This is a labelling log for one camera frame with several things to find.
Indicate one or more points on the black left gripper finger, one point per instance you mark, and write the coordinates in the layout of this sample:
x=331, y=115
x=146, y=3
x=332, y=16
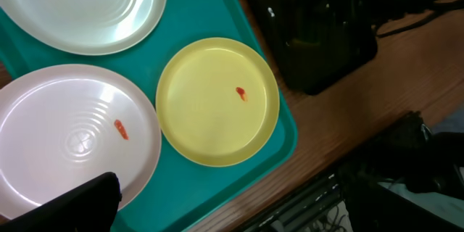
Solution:
x=90, y=207

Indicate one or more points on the yellow plate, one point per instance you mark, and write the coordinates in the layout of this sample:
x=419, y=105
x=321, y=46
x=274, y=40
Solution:
x=201, y=114

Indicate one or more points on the black water tray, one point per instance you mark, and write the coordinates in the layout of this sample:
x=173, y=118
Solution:
x=315, y=42

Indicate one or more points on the red stain on pink plate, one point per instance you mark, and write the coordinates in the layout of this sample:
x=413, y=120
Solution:
x=121, y=129

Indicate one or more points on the red stain on yellow plate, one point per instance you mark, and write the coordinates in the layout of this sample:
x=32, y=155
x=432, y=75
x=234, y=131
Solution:
x=242, y=93

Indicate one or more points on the white plate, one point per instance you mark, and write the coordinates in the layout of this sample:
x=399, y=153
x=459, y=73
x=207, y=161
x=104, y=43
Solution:
x=87, y=27

